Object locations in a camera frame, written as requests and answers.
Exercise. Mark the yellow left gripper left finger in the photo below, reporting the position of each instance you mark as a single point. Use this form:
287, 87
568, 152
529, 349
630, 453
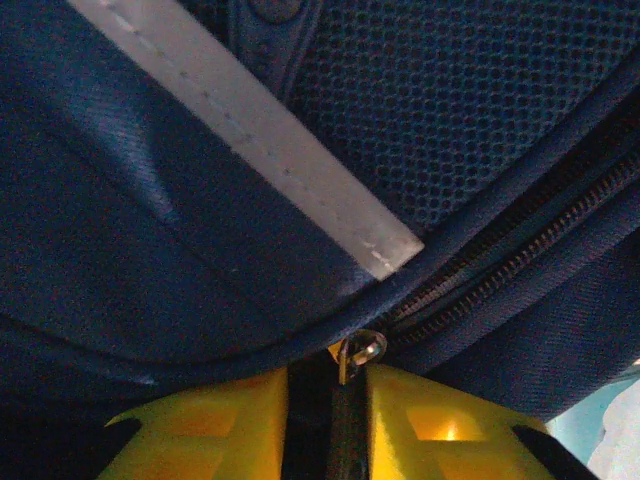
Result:
225, 425

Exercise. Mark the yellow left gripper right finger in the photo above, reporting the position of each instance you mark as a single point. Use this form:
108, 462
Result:
425, 425

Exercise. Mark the navy blue backpack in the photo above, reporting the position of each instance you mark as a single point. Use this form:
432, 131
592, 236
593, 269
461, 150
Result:
150, 200

